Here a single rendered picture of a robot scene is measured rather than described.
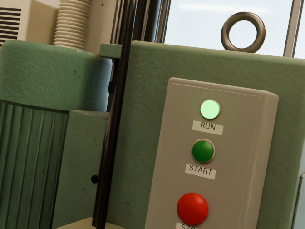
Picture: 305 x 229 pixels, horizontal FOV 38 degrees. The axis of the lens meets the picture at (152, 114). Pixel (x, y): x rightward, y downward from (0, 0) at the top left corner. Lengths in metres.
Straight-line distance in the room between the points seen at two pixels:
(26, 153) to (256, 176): 0.35
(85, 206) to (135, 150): 0.13
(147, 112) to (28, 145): 0.21
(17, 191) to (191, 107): 0.33
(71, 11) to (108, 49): 1.57
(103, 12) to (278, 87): 1.88
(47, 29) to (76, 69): 1.65
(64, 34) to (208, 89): 1.80
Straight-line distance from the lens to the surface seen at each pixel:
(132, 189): 0.53
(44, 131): 0.65
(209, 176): 0.42
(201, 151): 0.42
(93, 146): 0.60
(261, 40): 0.59
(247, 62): 0.48
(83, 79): 0.65
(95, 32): 2.31
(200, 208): 0.42
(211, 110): 0.41
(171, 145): 0.44
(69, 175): 0.62
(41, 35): 2.26
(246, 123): 0.41
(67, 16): 2.20
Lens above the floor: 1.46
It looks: 3 degrees down
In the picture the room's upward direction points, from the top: 9 degrees clockwise
